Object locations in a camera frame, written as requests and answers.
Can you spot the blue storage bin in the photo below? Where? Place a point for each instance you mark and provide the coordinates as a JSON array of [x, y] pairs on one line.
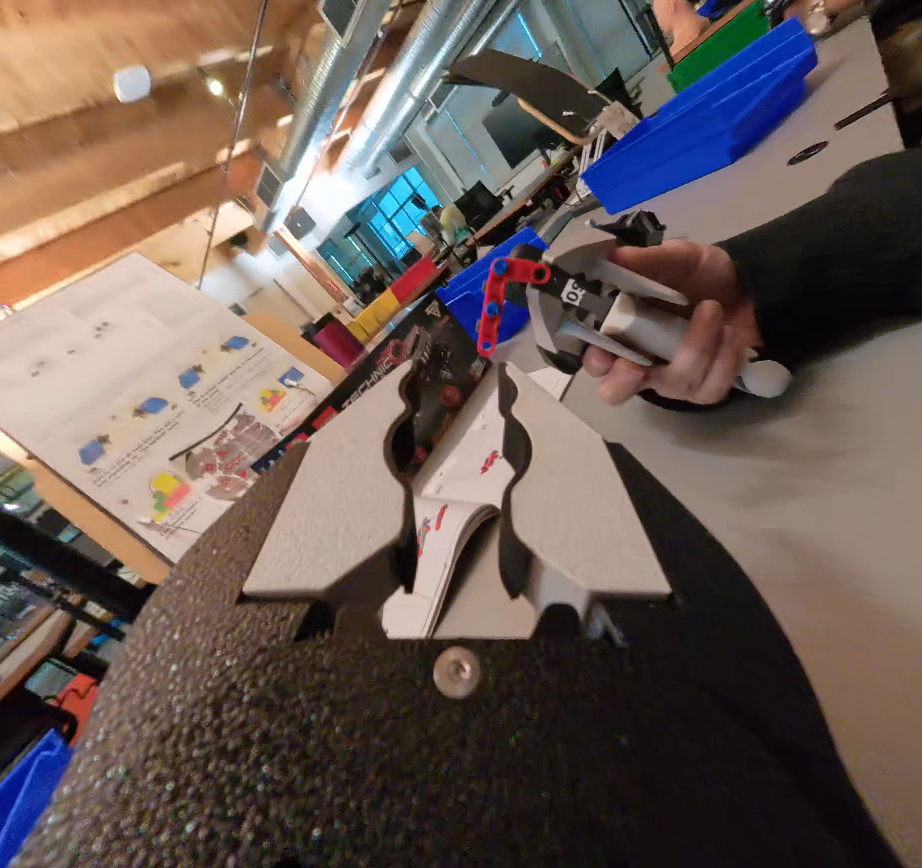
[[29, 796]]

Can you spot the silver ceiling duct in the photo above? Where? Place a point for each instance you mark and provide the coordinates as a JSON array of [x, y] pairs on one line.
[[446, 54], [374, 68]]

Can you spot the red toy beam assembly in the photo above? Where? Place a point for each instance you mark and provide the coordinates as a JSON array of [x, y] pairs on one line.
[[492, 306]]

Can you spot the black flat bar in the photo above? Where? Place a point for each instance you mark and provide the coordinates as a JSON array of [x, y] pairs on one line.
[[864, 111]]

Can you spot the black shelf rack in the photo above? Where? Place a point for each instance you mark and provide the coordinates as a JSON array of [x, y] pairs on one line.
[[65, 565]]

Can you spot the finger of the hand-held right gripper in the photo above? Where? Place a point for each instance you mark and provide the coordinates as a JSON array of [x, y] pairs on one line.
[[583, 252], [547, 335]]

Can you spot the person's right hand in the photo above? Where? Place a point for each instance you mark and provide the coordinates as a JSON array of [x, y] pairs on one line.
[[691, 356]]

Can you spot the black desk grommet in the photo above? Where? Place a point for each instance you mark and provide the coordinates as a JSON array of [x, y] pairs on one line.
[[808, 152]]

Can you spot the black toy box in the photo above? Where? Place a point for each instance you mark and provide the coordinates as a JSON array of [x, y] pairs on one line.
[[425, 363]]

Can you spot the wooden board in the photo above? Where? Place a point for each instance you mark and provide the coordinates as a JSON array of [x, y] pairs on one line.
[[288, 338]]

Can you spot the black curved chair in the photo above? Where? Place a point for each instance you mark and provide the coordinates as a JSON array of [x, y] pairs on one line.
[[526, 82]]

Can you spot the dark monitor screen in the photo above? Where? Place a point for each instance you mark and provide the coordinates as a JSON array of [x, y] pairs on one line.
[[511, 129]]

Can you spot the large blue plastic bin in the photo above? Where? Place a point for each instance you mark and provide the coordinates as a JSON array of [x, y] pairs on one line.
[[706, 118]]

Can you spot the orange storage bin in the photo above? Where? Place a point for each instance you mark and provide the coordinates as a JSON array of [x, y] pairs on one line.
[[76, 702]]

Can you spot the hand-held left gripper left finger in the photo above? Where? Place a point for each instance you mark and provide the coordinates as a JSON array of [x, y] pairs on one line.
[[331, 508]]

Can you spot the maroon plastic bin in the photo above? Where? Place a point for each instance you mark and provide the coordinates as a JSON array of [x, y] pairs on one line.
[[338, 345]]

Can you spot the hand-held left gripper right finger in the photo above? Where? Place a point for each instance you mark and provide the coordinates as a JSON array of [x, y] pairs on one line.
[[583, 515]]

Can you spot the white ceiling access point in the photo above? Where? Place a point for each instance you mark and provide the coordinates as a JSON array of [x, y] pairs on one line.
[[132, 84]]

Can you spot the white instruction poster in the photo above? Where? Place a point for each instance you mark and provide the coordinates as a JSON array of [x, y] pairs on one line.
[[129, 392]]

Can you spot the white instruction booklet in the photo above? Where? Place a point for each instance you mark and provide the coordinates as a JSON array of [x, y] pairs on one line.
[[468, 450]]

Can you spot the yellow plastic bin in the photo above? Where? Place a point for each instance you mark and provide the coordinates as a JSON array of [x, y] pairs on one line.
[[374, 317]]

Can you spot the small blue plastic bin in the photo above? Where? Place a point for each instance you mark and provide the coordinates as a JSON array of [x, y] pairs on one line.
[[468, 291]]

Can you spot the person's right forearm black sleeve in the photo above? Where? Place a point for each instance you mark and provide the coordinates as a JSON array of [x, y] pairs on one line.
[[828, 263]]

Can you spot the green plastic bin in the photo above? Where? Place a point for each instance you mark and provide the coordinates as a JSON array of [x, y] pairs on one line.
[[713, 46]]

